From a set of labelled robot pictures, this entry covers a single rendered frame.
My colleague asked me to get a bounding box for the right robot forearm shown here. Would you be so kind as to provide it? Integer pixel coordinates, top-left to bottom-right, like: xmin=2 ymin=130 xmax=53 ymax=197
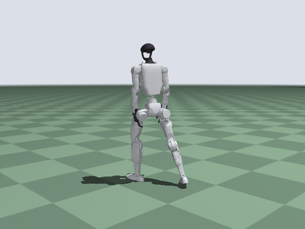
xmin=162 ymin=90 xmax=170 ymax=109

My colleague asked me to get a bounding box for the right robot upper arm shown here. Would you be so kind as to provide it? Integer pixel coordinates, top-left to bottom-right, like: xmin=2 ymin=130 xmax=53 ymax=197
xmin=161 ymin=65 xmax=169 ymax=92

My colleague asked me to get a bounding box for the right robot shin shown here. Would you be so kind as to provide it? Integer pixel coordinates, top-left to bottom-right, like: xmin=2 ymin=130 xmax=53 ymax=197
xmin=171 ymin=141 xmax=185 ymax=178

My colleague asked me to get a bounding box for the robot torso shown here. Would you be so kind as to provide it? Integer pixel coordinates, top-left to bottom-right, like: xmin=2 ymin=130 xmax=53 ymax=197
xmin=139 ymin=61 xmax=163 ymax=117

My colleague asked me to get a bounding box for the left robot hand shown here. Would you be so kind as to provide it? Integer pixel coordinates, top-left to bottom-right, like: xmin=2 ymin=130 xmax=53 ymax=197
xmin=132 ymin=109 xmax=143 ymax=128

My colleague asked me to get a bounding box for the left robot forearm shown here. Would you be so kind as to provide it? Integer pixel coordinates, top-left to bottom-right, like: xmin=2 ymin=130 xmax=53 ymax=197
xmin=131 ymin=87 xmax=139 ymax=113

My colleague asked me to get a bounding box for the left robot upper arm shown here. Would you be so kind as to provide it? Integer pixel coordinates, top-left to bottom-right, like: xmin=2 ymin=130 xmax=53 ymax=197
xmin=131 ymin=65 xmax=142 ymax=94

